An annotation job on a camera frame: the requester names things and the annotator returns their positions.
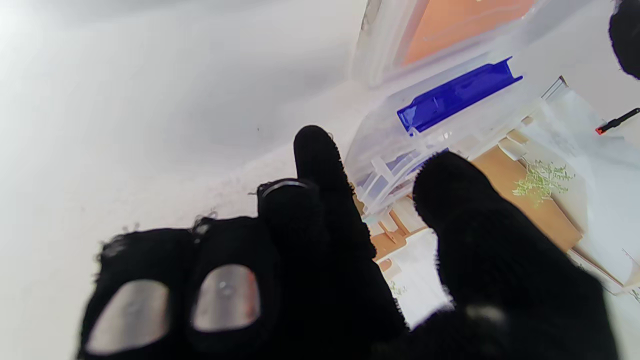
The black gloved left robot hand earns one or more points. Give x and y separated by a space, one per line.
630 35

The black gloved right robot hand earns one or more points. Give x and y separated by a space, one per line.
310 280

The clear lid with orange label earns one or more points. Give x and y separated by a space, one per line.
460 22

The clear container with blue clips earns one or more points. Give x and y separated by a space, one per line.
450 97

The black rod with red tip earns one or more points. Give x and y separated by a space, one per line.
617 121

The printed room backdrop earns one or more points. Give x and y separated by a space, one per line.
550 215

